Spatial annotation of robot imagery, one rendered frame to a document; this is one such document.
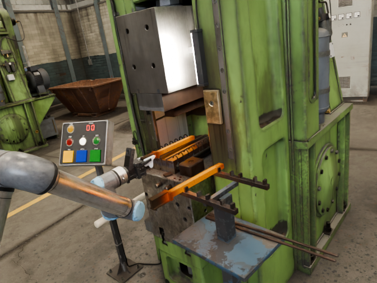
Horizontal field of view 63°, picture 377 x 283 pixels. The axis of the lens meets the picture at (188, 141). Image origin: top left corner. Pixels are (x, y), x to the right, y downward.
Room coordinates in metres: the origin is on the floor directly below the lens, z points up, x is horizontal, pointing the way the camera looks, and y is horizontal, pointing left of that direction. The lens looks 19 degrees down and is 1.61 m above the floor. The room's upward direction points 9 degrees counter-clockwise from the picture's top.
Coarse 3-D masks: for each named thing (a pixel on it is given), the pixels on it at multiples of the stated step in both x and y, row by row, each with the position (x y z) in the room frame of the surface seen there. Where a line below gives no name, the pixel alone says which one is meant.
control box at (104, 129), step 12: (108, 120) 1.89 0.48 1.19; (72, 132) 1.93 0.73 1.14; (84, 132) 1.90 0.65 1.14; (96, 132) 1.87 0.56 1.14; (108, 132) 1.86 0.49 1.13; (72, 144) 1.89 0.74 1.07; (84, 144) 1.86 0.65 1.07; (96, 144) 1.83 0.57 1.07; (108, 144) 1.83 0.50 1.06; (60, 156) 1.89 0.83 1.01; (108, 156) 1.81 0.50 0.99
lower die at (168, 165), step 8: (200, 136) 1.89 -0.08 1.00; (208, 136) 1.87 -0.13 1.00; (184, 144) 1.81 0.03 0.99; (192, 144) 1.76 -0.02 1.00; (200, 144) 1.76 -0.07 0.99; (208, 144) 1.79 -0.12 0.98; (168, 152) 1.71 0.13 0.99; (184, 152) 1.67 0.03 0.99; (192, 152) 1.68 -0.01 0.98; (208, 152) 1.78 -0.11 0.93; (160, 160) 1.63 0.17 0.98; (168, 160) 1.58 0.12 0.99; (176, 160) 1.58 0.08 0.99; (168, 168) 1.59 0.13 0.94
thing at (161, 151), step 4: (188, 136) 1.79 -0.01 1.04; (192, 136) 1.78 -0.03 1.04; (180, 140) 1.73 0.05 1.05; (184, 140) 1.72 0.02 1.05; (188, 140) 1.75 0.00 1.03; (172, 144) 1.67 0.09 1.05; (176, 144) 1.67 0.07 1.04; (180, 144) 1.70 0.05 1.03; (164, 148) 1.62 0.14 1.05; (168, 148) 1.63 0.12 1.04; (172, 148) 1.65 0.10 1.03; (152, 152) 1.57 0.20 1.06; (156, 152) 1.56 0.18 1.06; (160, 152) 1.58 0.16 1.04; (164, 152) 1.60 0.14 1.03; (144, 156) 1.52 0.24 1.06; (148, 156) 1.52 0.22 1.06; (156, 156) 1.56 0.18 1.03
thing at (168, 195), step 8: (208, 168) 1.28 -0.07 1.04; (216, 168) 1.28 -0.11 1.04; (200, 176) 1.21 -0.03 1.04; (208, 176) 1.24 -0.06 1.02; (184, 184) 1.16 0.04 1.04; (192, 184) 1.18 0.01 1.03; (160, 192) 1.10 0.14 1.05; (168, 192) 1.10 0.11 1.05; (176, 192) 1.12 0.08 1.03; (152, 200) 1.04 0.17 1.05; (160, 200) 1.08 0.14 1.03; (168, 200) 1.09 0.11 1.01; (152, 208) 1.05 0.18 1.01
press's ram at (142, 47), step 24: (120, 24) 1.71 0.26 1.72; (144, 24) 1.58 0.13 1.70; (168, 24) 1.58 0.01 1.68; (192, 24) 1.71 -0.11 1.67; (144, 48) 1.60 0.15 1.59; (168, 48) 1.56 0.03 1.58; (192, 48) 1.64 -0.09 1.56; (144, 72) 1.63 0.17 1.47; (168, 72) 1.54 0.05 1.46; (192, 72) 1.67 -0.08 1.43
